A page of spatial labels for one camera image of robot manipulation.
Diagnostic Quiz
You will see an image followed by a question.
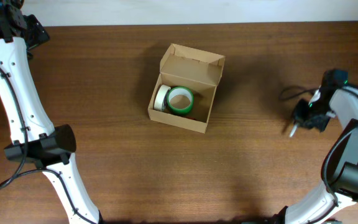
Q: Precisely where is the black white marker pen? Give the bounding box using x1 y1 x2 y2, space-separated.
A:
289 124 298 138

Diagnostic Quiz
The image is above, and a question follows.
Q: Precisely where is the brown cardboard box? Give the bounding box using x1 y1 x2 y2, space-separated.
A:
148 44 225 133

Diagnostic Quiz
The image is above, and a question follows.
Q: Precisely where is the green tape roll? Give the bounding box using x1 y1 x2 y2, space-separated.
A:
167 86 194 116

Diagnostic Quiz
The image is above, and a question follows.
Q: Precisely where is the cream masking tape roll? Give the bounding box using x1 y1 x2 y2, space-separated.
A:
154 85 171 111

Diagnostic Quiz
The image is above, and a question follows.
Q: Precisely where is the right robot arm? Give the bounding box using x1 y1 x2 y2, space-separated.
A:
269 69 358 224

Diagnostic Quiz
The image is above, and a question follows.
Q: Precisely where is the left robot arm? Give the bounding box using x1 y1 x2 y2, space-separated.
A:
0 1 104 223

